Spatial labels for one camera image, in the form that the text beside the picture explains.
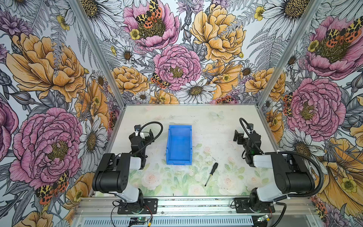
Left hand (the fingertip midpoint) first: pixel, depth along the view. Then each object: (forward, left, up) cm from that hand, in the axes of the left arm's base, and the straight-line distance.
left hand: (144, 134), depth 94 cm
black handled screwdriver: (-19, -45, -7) cm, 49 cm away
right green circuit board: (-46, -66, -8) cm, 80 cm away
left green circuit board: (-46, -3, -9) cm, 47 cm away
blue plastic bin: (-7, -23, -8) cm, 25 cm away
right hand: (-1, -65, 0) cm, 65 cm away
